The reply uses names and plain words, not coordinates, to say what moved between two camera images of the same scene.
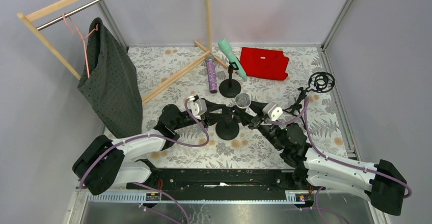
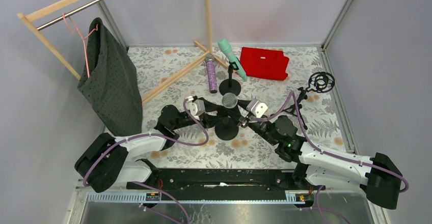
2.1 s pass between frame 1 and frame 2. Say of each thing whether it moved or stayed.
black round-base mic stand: stayed
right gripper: stayed
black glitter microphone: moved
